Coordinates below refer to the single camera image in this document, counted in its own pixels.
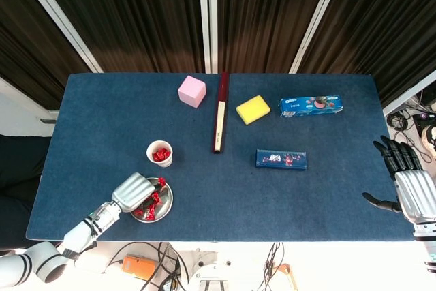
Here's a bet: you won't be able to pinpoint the beige round object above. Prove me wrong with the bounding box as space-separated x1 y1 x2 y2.
421 123 436 161

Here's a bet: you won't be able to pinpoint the silver metal plate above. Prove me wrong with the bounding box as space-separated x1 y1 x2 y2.
130 177 174 224

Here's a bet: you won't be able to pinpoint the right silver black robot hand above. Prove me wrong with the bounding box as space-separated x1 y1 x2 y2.
362 135 436 226

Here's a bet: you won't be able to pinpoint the blue Oreo cookie box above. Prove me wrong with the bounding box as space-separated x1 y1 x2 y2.
279 95 344 119

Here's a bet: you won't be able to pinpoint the tan wooden piece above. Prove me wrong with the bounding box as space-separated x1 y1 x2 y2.
272 263 300 291

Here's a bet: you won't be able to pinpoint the white frame post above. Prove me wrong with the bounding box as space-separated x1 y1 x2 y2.
288 0 348 74
206 0 219 74
381 70 436 117
10 0 104 74
198 0 212 74

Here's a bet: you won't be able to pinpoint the dark fabric object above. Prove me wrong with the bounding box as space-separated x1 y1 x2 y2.
0 134 52 249

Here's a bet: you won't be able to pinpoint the blue table cloth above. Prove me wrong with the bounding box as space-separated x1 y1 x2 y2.
25 72 417 243

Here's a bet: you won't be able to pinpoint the white paper cup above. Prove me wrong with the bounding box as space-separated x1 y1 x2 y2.
146 139 174 168

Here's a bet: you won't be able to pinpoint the long dark red box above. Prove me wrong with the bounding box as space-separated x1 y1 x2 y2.
211 72 230 155

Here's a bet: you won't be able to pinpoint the black cable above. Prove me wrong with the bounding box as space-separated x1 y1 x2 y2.
261 241 285 291
386 98 436 163
108 241 164 273
146 243 189 291

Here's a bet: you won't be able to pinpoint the orange device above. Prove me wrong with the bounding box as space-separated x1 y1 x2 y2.
121 254 159 280

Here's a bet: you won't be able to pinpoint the yellow sponge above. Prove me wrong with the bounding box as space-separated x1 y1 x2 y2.
236 94 272 125

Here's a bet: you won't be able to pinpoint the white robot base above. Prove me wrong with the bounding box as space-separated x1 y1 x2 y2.
186 249 236 291

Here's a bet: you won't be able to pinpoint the dark brown curtain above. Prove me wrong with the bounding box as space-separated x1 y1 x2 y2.
0 0 91 110
217 0 330 74
32 0 206 74
299 0 436 108

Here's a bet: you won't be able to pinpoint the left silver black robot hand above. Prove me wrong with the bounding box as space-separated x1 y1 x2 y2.
111 172 168 214

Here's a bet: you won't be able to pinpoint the dark blue pencil case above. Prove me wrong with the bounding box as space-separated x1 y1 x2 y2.
255 149 308 170

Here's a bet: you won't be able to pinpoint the black device with purple dot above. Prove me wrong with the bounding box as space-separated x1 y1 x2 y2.
412 110 436 125

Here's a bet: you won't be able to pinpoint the white bar with writing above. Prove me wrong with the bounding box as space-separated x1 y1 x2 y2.
215 101 227 147

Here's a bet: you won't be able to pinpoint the pink foam cube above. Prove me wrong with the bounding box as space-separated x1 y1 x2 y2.
177 74 207 110

